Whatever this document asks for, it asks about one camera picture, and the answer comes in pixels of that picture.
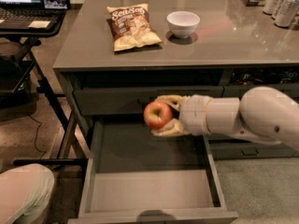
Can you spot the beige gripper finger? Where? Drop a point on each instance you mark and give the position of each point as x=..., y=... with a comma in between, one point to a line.
x=175, y=101
x=171, y=129

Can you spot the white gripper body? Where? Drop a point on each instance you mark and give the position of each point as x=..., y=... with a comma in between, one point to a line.
x=193, y=114

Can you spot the red apple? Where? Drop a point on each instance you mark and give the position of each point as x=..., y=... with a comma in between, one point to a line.
x=157, y=114

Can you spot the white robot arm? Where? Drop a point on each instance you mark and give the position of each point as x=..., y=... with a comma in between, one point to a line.
x=262, y=115

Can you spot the grey top right drawer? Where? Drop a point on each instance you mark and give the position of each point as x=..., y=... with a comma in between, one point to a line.
x=290, y=89

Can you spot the grey top left drawer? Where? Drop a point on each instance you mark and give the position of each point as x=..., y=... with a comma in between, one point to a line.
x=114, y=101

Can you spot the open grey middle drawer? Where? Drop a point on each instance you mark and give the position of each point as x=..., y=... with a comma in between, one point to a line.
x=133, y=177

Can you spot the white ceramic bowl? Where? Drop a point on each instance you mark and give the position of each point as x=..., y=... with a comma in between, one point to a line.
x=182, y=23

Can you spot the sea salt chips bag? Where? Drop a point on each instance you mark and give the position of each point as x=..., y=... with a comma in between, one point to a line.
x=131, y=27

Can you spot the white can right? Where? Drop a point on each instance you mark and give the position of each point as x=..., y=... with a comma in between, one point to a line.
x=286, y=13

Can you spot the black smartphone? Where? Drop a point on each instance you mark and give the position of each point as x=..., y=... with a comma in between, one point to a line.
x=56, y=4

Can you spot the person knee beige trousers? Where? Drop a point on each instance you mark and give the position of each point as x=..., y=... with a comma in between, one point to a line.
x=25, y=193

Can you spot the yellow sticky note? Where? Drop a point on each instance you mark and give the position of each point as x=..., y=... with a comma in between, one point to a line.
x=39, y=24

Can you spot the black laptop stand cart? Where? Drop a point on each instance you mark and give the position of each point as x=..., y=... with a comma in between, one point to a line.
x=22, y=57

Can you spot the open laptop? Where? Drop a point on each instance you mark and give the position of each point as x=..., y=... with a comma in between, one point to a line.
x=16, y=15

